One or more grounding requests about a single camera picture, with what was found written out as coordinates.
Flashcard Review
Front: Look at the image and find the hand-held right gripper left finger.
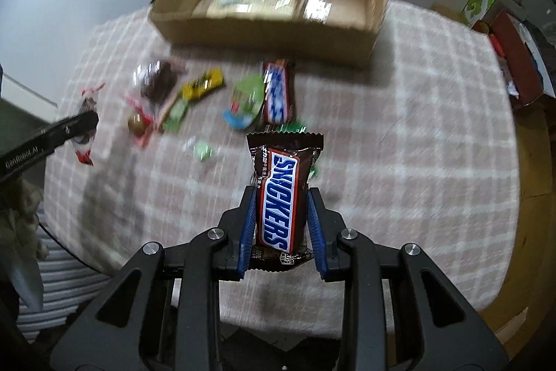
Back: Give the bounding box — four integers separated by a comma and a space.
50, 185, 261, 371

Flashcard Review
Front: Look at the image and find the brown chocolate bar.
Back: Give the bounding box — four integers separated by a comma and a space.
246, 131, 324, 271
262, 59, 297, 126

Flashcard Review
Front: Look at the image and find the grey striped cloth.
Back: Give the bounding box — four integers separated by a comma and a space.
17, 223, 118, 332

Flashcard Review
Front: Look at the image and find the yellow wrapped candy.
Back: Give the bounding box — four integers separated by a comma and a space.
180, 68, 227, 100

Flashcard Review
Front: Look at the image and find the red cardboard box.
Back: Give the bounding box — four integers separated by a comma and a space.
489, 12, 556, 111

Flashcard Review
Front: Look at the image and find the red-wrapped brown candy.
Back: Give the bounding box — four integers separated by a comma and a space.
123, 95, 155, 148

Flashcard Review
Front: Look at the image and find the clear bag of dark snack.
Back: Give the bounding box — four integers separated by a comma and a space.
132, 59, 188, 128

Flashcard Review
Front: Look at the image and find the red and white candy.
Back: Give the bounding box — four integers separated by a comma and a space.
74, 83, 106, 167

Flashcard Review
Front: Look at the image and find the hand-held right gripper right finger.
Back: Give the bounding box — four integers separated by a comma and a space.
306, 187, 509, 371

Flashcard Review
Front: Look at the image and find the green and teal snack packet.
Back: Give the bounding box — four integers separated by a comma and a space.
223, 74, 267, 130

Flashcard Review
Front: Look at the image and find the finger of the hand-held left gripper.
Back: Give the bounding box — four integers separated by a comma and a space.
41, 111, 100, 146

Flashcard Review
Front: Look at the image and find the small pale green candy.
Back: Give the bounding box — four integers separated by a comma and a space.
193, 140, 214, 161

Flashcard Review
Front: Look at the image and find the small white packet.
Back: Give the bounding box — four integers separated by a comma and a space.
304, 0, 333, 24

